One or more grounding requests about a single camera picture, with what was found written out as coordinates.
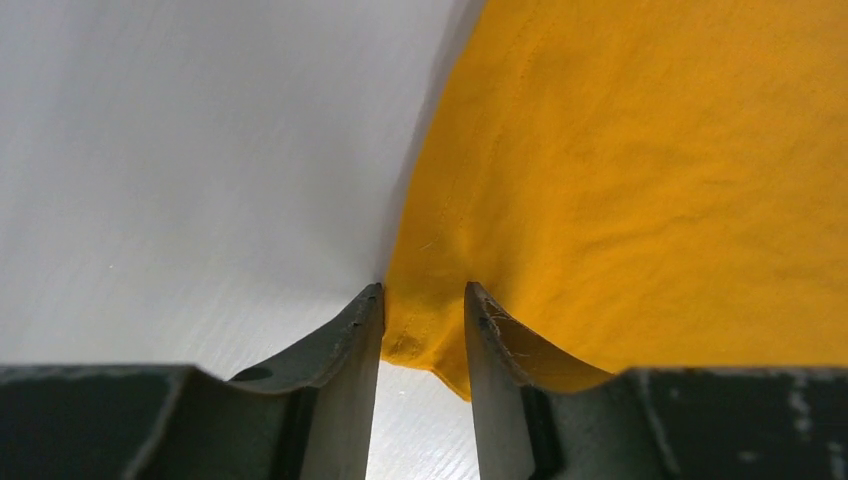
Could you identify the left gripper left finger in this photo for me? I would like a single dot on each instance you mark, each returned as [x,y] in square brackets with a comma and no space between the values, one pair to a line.
[303,413]

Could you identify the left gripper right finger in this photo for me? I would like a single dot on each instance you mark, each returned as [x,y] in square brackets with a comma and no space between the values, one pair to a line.
[645,423]

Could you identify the yellow t shirt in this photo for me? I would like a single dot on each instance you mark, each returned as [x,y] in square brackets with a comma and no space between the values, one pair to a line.
[653,183]

